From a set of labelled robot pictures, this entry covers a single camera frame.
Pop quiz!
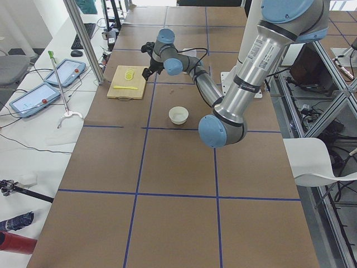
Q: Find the white bowl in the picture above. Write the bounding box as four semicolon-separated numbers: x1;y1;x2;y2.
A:
168;106;189;125

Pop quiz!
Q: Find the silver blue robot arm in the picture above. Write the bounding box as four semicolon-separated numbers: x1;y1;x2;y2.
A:
141;1;330;148

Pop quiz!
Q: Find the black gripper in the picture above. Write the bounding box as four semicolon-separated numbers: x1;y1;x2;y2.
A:
142;58;164;81

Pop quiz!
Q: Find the bamboo cutting board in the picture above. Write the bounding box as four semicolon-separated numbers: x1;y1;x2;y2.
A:
107;65;146;100

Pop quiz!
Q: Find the yellow plastic knife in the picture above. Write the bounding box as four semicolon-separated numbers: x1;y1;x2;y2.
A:
113;85;138;90

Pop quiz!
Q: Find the teach pendant far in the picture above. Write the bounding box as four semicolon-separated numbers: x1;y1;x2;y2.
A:
44;59;86;88

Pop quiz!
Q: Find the black box with label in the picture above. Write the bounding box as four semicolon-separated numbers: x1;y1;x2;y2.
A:
107;28;119;51

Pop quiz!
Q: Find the red bottle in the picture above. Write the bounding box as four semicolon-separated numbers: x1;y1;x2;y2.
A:
1;232;37;255

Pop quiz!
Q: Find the black camera cable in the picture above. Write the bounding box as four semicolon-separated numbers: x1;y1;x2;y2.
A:
175;47;221;108

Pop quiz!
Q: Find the folded dark umbrella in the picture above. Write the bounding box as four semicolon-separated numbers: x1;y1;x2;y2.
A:
1;212;34;232

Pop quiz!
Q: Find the black computer mouse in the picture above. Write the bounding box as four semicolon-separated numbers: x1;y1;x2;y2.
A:
70;50;83;58

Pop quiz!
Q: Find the black keyboard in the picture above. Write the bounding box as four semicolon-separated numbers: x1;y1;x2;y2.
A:
71;22;97;50

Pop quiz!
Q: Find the aluminium frame post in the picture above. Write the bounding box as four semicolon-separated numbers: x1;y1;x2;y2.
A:
63;0;104;85

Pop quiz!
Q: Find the white curved chair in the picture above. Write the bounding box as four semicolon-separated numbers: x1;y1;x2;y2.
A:
283;137;356;187

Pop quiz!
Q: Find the black tripod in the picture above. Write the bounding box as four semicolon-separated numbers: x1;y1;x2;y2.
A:
1;180;54;203

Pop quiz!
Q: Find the teach pendant near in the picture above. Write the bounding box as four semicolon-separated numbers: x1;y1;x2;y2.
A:
9;83;60;118

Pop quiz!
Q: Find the teach pendant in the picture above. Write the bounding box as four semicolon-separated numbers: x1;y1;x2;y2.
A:
9;83;60;118
44;59;86;88

